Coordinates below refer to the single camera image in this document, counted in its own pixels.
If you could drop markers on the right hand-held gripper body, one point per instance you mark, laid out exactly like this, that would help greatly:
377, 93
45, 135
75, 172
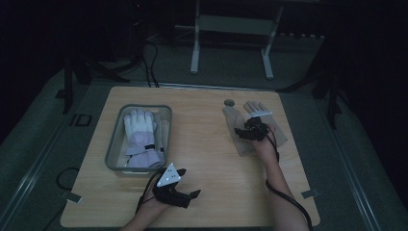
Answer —
256, 126

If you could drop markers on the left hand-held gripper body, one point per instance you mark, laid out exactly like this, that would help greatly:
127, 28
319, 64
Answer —
170, 189

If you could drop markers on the plain beige knit glove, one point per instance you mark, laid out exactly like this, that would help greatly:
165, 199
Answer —
235, 144

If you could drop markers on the beige glove with dark button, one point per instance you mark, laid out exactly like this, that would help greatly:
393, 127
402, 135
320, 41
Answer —
279, 136

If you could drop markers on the purple and white ski glove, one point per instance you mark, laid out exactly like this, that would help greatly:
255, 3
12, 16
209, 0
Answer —
139, 138

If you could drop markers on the grey plastic bin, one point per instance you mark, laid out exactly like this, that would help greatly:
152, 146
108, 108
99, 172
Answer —
115, 150

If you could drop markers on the person's right hand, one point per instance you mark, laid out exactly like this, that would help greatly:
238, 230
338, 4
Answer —
266, 147

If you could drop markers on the person's left hand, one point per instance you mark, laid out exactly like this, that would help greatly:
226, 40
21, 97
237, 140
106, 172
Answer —
152, 205

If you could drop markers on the grey round table disc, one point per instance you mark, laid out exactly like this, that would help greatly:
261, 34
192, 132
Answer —
229, 103

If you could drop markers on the black stand legs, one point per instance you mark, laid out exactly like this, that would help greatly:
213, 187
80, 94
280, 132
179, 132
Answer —
330, 89

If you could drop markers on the grey tape piece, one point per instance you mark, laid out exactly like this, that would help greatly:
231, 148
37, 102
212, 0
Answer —
310, 193
71, 197

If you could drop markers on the black tripod stand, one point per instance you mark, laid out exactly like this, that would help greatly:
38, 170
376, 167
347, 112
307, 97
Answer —
83, 70

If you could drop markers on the white metal stand frame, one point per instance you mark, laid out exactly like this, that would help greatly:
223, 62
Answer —
231, 25

